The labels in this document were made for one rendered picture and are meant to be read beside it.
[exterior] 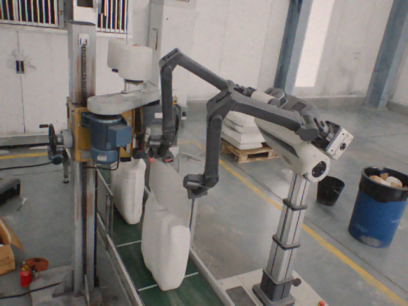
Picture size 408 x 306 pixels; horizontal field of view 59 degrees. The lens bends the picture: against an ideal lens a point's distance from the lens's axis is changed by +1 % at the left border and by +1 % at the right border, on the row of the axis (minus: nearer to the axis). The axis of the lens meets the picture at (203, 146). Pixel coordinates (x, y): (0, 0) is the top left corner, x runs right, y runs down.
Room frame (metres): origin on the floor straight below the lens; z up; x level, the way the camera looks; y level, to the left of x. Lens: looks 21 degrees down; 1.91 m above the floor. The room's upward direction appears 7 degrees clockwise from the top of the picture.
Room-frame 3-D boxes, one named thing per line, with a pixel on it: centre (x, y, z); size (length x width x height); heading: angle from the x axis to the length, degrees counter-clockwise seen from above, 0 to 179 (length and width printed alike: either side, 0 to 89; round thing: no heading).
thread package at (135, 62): (1.83, 0.39, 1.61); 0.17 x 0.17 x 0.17
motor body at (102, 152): (1.74, 0.51, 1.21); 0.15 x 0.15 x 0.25
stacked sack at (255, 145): (4.92, -0.49, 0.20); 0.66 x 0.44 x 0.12; 32
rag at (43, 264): (2.07, 1.11, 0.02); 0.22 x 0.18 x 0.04; 32
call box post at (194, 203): (2.09, 0.01, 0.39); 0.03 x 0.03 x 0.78; 32
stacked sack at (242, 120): (4.78, -0.65, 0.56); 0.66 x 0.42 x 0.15; 122
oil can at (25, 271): (1.90, 1.08, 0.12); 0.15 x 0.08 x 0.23; 32
